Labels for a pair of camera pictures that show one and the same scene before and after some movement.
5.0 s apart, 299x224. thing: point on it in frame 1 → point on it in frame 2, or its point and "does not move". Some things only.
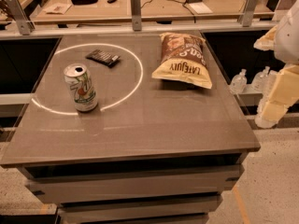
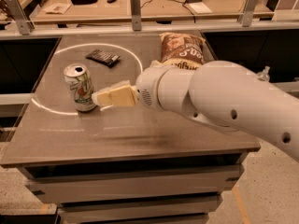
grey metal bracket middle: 135,9 does not move
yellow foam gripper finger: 266,42 → 147,86
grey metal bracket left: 23,24 does not move
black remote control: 106,58 does not move
